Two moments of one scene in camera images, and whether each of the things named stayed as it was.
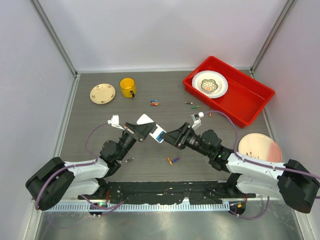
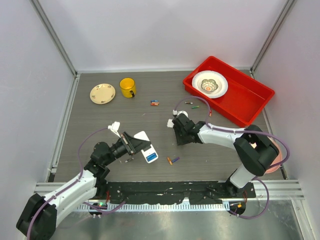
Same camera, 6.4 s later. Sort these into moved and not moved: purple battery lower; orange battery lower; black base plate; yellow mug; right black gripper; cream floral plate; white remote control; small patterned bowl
Moved: right black gripper; white remote control
Not moved: purple battery lower; yellow mug; black base plate; cream floral plate; small patterned bowl; orange battery lower
